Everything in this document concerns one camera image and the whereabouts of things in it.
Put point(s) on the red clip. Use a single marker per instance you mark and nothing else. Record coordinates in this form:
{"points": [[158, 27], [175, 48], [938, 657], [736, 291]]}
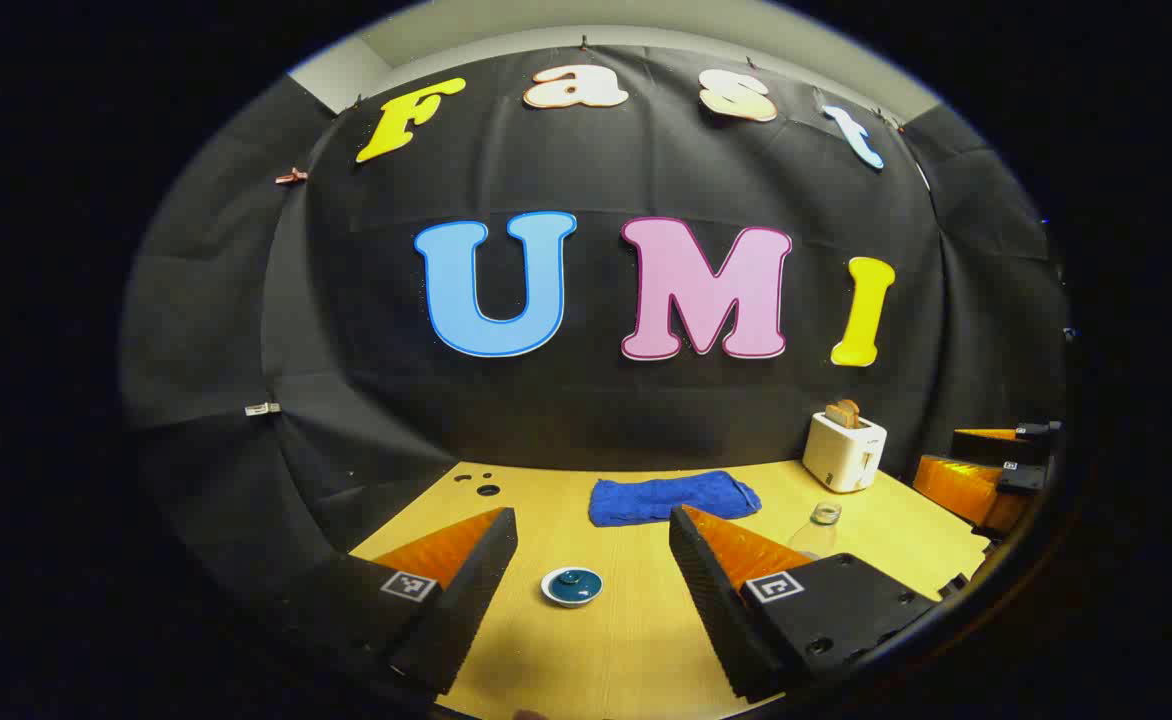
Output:
{"points": [[291, 177]]}

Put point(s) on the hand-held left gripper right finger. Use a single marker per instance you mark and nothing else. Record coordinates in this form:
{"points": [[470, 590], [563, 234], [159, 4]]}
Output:
{"points": [[711, 600]]}

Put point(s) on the blue towel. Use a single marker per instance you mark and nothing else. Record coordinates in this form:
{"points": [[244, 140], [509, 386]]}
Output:
{"points": [[671, 498]]}

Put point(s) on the white toaster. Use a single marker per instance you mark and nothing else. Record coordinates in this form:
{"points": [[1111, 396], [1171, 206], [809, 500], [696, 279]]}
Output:
{"points": [[841, 455]]}

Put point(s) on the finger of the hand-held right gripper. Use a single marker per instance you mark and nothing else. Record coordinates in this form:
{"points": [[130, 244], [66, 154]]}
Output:
{"points": [[1031, 445], [966, 487]]}

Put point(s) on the white teacup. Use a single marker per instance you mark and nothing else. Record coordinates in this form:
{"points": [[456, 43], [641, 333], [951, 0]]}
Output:
{"points": [[547, 592]]}

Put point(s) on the bread slice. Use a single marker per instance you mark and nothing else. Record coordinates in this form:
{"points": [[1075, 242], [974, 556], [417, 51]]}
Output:
{"points": [[844, 412]]}

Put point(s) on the clear plastic water bottle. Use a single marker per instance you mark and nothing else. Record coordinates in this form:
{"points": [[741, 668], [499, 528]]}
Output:
{"points": [[818, 535]]}

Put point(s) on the white clip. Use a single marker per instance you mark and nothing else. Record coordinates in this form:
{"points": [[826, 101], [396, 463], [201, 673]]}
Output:
{"points": [[262, 408]]}

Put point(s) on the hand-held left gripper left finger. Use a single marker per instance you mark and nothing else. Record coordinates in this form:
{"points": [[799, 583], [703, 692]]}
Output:
{"points": [[466, 590]]}

